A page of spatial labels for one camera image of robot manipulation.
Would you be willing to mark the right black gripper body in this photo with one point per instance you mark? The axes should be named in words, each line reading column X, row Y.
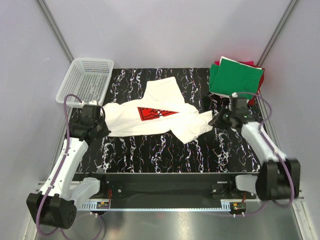
column 228, row 114

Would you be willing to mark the black marble pattern mat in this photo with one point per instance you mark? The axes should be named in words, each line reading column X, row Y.
column 216, row 151

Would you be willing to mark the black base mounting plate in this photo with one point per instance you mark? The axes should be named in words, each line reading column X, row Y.
column 171, row 187

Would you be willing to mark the white folded t shirt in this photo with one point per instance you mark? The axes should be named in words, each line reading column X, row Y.
column 225, row 96

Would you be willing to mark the aluminium corner post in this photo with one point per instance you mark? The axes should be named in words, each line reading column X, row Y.
column 278, row 30
column 55, row 29

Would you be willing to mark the left aluminium corner post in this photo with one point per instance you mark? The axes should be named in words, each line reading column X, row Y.
column 55, row 29

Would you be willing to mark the green folded t shirt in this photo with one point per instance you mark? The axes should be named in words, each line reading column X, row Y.
column 235, row 80

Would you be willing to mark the white slotted cable duct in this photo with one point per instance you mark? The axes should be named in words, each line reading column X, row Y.
column 212, row 206

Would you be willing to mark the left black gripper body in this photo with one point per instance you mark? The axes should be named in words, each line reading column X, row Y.
column 98, row 124

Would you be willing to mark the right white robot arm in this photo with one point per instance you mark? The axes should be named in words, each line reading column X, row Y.
column 279, row 175

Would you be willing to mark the white plastic mesh basket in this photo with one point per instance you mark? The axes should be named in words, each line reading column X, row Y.
column 88, row 78

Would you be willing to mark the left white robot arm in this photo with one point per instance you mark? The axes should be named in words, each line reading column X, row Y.
column 56, row 204

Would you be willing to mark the white t shirt red print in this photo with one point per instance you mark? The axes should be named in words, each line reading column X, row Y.
column 162, row 109

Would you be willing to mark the right aluminium corner post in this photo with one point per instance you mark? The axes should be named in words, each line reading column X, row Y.
column 278, row 30

